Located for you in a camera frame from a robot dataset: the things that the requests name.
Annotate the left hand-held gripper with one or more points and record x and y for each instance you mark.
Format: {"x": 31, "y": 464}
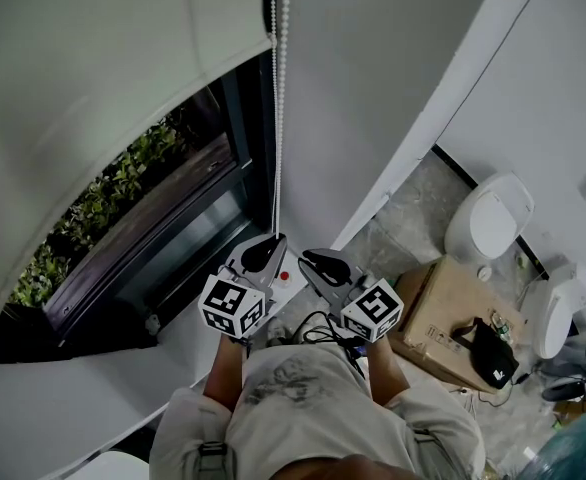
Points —
{"x": 233, "y": 305}

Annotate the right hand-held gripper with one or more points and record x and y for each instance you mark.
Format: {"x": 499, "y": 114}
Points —
{"x": 373, "y": 310}

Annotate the white roller blind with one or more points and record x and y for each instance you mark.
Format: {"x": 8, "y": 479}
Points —
{"x": 73, "y": 93}

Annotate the person's left forearm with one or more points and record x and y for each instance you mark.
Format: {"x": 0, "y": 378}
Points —
{"x": 225, "y": 378}

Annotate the person's right forearm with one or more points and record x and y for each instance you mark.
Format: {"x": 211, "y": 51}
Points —
{"x": 385, "y": 373}

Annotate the clear bottle with red cap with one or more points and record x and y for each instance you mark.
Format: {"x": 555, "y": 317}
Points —
{"x": 285, "y": 277}

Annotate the person's shoe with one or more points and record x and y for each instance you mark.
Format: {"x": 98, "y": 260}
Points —
{"x": 278, "y": 330}

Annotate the brown cardboard box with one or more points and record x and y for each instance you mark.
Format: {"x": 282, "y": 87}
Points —
{"x": 438, "y": 303}

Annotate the grey window latch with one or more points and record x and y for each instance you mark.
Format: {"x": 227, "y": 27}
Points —
{"x": 153, "y": 324}

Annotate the person's beige shirt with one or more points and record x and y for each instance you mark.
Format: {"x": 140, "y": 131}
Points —
{"x": 323, "y": 418}

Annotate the small white round disc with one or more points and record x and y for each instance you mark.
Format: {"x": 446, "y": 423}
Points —
{"x": 484, "y": 272}

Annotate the white toilet with closed lid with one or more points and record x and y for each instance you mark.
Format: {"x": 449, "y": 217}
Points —
{"x": 490, "y": 218}

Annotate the green shrubs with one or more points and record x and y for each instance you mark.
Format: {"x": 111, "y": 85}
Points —
{"x": 113, "y": 183}

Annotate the black pouch bag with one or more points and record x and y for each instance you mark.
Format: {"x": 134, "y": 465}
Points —
{"x": 490, "y": 358}

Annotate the person's head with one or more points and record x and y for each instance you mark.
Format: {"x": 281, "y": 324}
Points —
{"x": 353, "y": 468}

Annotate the white window sill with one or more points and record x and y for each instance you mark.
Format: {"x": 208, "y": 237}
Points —
{"x": 98, "y": 398}

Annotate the white toilet with side panel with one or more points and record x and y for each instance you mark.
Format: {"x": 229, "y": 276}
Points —
{"x": 558, "y": 313}

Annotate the white ceramic basin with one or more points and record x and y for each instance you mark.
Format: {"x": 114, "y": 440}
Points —
{"x": 113, "y": 468}

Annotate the grey round appliance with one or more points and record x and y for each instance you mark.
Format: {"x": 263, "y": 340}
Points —
{"x": 573, "y": 388}

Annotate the dark window frame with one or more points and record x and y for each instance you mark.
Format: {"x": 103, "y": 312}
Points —
{"x": 208, "y": 208}

